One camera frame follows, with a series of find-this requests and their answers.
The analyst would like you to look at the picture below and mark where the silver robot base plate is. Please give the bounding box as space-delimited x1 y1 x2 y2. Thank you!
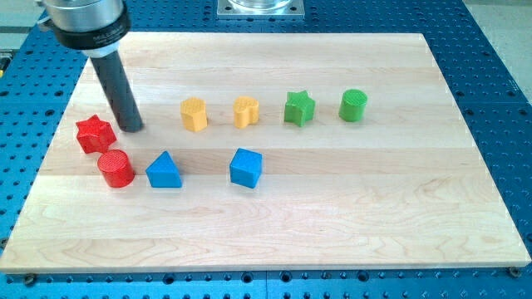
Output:
216 0 305 20

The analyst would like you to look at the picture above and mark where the blue perforated table plate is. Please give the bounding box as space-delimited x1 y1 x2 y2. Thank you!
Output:
1 1 531 298

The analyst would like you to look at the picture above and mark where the light wooden board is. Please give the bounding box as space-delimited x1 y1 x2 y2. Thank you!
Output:
1 32 530 274

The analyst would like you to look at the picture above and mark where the yellow heart block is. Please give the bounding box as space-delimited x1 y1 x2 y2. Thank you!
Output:
233 96 259 129

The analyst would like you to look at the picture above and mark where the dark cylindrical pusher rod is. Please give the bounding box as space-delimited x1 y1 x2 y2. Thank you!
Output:
91 51 144 133

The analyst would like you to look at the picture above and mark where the blue cube block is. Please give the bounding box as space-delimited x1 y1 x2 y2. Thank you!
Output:
229 148 263 189

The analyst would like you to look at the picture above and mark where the blue triangle block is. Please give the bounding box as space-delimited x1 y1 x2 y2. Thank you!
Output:
145 151 182 188

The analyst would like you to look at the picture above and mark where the red cylinder block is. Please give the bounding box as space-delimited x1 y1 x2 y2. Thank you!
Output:
97 149 135 188

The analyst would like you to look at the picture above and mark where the yellow hexagon block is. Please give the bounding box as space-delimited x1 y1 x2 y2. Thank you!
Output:
180 97 208 132

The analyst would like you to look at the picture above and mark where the green star block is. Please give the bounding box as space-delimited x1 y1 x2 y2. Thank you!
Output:
283 91 315 127

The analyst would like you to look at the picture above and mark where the red star block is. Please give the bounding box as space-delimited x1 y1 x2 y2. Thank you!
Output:
76 115 116 154

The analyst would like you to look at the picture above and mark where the green cylinder block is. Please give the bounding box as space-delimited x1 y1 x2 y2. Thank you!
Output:
338 89 368 122

